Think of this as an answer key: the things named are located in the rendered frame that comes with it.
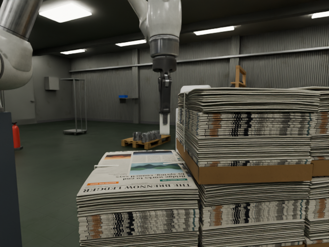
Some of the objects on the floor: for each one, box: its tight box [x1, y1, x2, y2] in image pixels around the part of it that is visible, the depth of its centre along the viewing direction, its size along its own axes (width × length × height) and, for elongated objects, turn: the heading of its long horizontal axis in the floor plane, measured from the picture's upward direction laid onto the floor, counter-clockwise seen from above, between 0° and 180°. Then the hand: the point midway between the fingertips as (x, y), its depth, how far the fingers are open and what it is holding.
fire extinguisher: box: [12, 122, 23, 150], centre depth 429 cm, size 26×26×59 cm
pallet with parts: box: [121, 130, 171, 149], centre depth 496 cm, size 114×79×33 cm
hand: (164, 123), depth 65 cm, fingers closed
